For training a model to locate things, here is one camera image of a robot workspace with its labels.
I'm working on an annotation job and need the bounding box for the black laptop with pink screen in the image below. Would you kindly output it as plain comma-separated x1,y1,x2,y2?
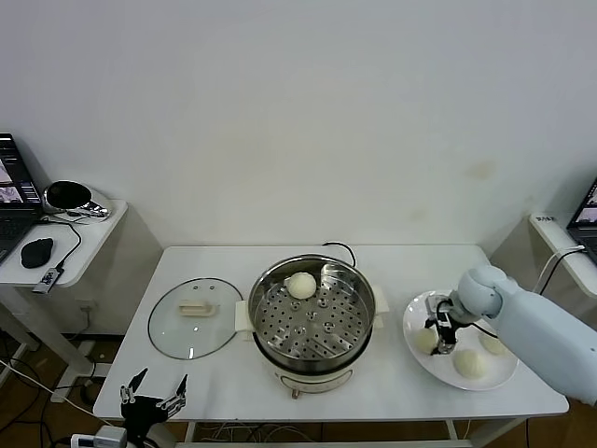
566,176,597,260

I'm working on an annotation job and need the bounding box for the perforated steel steamer basket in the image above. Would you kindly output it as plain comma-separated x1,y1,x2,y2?
235,253,391,371

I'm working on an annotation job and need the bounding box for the white table frame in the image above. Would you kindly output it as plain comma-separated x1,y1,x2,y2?
179,417,533,444

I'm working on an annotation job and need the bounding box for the black cooker power cable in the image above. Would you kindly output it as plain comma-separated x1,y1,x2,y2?
322,241,358,271

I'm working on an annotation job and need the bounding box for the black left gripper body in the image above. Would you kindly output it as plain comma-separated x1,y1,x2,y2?
120,394,169,428

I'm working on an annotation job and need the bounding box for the glass lid with cream handle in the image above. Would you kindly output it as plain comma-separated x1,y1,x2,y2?
147,277,244,360

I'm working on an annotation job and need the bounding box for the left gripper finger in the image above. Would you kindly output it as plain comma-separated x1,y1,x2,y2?
119,367,149,403
160,372,189,414

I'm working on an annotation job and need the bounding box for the black computer mouse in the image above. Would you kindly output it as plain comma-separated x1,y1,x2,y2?
21,236,56,269

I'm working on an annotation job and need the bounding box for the white side table with mouse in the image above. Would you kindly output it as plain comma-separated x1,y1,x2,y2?
0,199,162,403

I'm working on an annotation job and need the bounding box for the white round plate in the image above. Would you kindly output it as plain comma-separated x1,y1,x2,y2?
403,288,521,392

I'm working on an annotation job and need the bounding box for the white steamed baozi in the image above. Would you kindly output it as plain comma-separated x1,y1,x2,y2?
413,329,439,357
452,348,490,379
284,272,318,300
479,335,508,356

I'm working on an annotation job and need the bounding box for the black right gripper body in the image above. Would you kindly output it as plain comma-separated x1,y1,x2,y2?
436,308,461,349

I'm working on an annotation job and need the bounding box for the cream electric cooker base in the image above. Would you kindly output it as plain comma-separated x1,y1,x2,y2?
235,312,391,401

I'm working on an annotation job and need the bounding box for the black hub cable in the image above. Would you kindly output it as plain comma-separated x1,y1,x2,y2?
36,218,83,272

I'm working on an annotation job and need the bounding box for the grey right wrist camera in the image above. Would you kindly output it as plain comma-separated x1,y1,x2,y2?
423,293,452,323

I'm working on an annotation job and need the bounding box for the chrome oval gadget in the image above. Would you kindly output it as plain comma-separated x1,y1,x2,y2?
41,179,113,219

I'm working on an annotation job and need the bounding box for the black laptop beside mouse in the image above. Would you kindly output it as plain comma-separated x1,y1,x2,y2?
0,132,47,262

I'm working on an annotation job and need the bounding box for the white laptop cable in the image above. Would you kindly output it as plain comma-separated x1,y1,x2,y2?
535,249,584,294

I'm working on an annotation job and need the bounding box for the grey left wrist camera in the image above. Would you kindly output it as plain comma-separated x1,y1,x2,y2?
69,425,128,448

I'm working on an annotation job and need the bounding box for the black laptop cable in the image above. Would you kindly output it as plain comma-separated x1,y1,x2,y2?
535,245,587,298

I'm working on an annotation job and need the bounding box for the cable bundle under table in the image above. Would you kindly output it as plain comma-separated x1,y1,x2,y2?
200,421,312,443

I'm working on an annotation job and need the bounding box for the small black usb hub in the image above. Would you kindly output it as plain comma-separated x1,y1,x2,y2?
32,266,64,294

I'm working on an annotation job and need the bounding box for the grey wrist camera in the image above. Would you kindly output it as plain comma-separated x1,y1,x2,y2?
423,293,452,323
69,425,128,448

